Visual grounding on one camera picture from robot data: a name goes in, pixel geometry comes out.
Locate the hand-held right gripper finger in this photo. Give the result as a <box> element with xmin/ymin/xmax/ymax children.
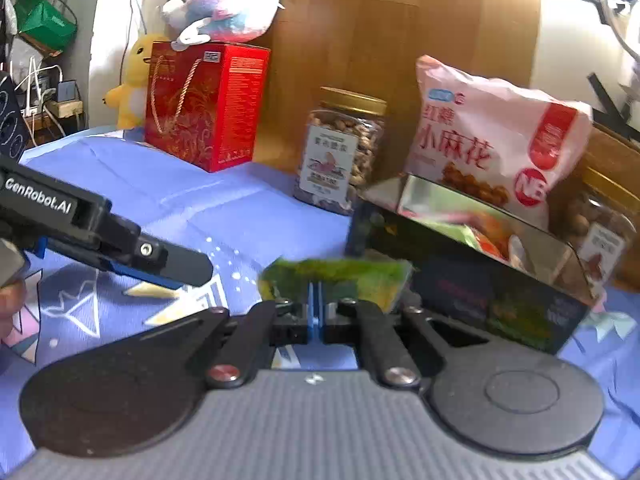
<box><xmin>316</xmin><ymin>282</ymin><xmax>491</xmax><ymax>388</ymax></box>
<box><xmin>125</xmin><ymin>282</ymin><xmax>317</xmax><ymax>388</ymax></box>

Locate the nut jar with gold lid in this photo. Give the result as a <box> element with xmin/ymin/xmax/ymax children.
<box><xmin>560</xmin><ymin>167</ymin><xmax>639</xmax><ymax>292</ymax></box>

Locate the blue printed blanket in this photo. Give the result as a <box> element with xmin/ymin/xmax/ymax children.
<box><xmin>0</xmin><ymin>127</ymin><xmax>640</xmax><ymax>480</ymax></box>

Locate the pastel plush toy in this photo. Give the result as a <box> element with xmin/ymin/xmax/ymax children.
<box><xmin>160</xmin><ymin>0</ymin><xmax>292</xmax><ymax>51</ymax></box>

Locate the chargers and cables cluster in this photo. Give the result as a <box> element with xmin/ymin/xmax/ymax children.
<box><xmin>12</xmin><ymin>57</ymin><xmax>84</xmax><ymax>137</ymax></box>

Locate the crinkled green snack packet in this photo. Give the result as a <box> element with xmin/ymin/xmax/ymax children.
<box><xmin>257</xmin><ymin>257</ymin><xmax>414</xmax><ymax>312</ymax></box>

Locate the nut jar with white label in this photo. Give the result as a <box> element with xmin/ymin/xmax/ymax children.
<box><xmin>292</xmin><ymin>86</ymin><xmax>388</xmax><ymax>215</ymax></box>

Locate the dark tin box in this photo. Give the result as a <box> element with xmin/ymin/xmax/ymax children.
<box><xmin>345</xmin><ymin>172</ymin><xmax>604</xmax><ymax>356</ymax></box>

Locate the red gift box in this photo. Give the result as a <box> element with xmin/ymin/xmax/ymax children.
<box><xmin>144</xmin><ymin>41</ymin><xmax>272</xmax><ymax>174</ymax></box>

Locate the pink snack bag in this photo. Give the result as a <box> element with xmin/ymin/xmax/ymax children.
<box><xmin>402</xmin><ymin>55</ymin><xmax>594</xmax><ymax>231</ymax></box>

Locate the person's left hand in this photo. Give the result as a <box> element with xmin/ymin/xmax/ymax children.
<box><xmin>0</xmin><ymin>280</ymin><xmax>29</xmax><ymax>349</ymax></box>

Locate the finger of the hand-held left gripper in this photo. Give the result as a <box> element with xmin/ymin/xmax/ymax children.
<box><xmin>97</xmin><ymin>214</ymin><xmax>215</xmax><ymax>289</ymax></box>

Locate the yellow plush toy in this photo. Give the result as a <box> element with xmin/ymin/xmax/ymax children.
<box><xmin>104</xmin><ymin>34</ymin><xmax>168</xmax><ymax>131</ymax></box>

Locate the wooden headboard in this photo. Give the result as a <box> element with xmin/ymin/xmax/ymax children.
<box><xmin>167</xmin><ymin>0</ymin><xmax>544</xmax><ymax>196</ymax></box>

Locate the green box in basket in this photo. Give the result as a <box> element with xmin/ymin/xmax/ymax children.
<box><xmin>12</xmin><ymin>0</ymin><xmax>79</xmax><ymax>57</ymax></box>

